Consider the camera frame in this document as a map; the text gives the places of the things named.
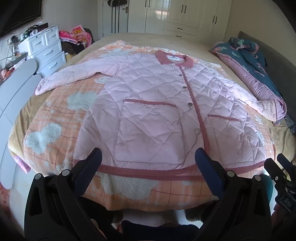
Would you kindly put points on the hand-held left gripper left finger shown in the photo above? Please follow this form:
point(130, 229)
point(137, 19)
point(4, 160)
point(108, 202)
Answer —
point(90, 165)

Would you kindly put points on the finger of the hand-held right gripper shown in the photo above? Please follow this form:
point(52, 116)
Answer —
point(274, 170)
point(286, 165)

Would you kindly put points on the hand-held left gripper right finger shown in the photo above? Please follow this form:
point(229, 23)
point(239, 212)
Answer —
point(208, 170)

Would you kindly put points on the pink quilted jacket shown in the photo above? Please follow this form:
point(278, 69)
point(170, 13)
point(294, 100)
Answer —
point(150, 111)

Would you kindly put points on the dark clothes pile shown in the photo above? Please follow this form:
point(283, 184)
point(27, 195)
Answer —
point(72, 48)

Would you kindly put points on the teal cloth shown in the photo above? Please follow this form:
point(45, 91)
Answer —
point(268, 188)

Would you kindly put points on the orange checked printed blanket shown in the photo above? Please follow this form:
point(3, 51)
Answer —
point(69, 115)

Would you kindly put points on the grey upholstered headboard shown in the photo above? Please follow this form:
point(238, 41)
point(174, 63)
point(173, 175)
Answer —
point(279, 60)

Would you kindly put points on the grey rounded board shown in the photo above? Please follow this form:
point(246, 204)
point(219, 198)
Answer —
point(13, 92)

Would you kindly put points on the blue floral quilt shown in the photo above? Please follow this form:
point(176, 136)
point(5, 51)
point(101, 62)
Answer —
point(247, 58)

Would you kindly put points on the white chest of drawers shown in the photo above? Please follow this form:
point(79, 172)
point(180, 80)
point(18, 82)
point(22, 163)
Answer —
point(48, 53)

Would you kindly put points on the pink cartoon blanket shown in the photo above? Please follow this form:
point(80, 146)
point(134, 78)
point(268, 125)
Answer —
point(77, 34)

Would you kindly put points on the bed with beige sheet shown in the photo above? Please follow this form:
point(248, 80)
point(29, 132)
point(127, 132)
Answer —
point(175, 40)

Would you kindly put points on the white door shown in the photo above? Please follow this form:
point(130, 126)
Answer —
point(115, 20)

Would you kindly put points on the clutter on drawer chest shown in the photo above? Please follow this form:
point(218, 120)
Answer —
point(32, 30)

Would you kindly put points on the white wardrobe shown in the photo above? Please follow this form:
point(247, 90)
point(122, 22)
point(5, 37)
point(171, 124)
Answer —
point(185, 16)

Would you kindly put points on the dark hanging bags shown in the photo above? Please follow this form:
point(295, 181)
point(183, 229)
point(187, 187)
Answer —
point(113, 2)

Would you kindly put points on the black television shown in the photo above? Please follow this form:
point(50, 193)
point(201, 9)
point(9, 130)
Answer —
point(16, 14)

